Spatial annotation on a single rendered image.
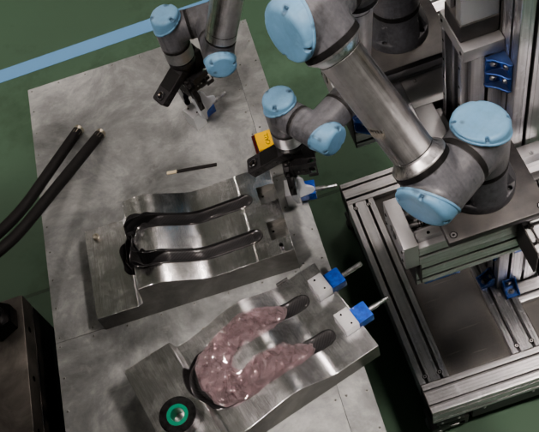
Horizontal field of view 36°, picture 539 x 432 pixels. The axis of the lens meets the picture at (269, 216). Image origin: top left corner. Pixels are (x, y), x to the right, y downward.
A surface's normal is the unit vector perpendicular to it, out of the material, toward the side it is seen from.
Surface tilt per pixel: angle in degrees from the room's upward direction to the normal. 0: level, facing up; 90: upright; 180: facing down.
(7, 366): 0
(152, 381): 0
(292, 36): 84
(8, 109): 0
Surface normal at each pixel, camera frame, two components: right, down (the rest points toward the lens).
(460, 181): 0.45, -0.03
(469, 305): -0.19, -0.53
